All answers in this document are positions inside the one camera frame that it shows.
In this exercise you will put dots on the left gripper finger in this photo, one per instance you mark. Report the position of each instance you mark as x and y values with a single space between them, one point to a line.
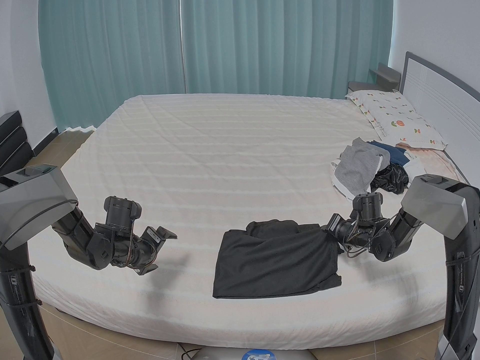
147 269
168 234

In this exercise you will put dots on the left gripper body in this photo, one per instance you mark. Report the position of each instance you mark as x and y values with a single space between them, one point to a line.
144 251

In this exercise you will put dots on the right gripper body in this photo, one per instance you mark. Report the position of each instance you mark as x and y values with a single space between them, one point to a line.
337 229

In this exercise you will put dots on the black trousers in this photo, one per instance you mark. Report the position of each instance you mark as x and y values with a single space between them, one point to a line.
273 264

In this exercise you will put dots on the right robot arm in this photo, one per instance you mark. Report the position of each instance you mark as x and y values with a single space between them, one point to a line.
431 201

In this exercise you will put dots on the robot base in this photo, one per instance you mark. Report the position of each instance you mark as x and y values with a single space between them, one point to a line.
247 354

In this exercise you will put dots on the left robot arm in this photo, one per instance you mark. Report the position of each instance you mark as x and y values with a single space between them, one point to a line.
33 193

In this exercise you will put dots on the pile of clothes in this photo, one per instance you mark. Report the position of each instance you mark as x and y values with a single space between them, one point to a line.
356 167

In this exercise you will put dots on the bed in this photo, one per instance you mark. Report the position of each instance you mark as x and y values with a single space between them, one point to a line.
210 152

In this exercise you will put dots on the white printed pillow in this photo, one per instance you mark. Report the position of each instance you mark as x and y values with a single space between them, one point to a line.
397 120

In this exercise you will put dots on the grey bedside table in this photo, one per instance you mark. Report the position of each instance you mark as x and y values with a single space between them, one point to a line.
386 74

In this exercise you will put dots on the black chest of drawers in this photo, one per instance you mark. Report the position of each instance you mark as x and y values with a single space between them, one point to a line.
13 144

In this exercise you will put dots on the blue-green curtain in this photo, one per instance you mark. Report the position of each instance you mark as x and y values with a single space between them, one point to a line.
285 36
112 51

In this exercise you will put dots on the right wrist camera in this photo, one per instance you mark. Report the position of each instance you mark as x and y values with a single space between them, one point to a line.
356 206

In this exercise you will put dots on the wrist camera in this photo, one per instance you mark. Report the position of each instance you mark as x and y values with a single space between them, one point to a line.
356 206
136 211

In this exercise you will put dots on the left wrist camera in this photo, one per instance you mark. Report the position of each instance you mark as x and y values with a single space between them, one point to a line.
136 211

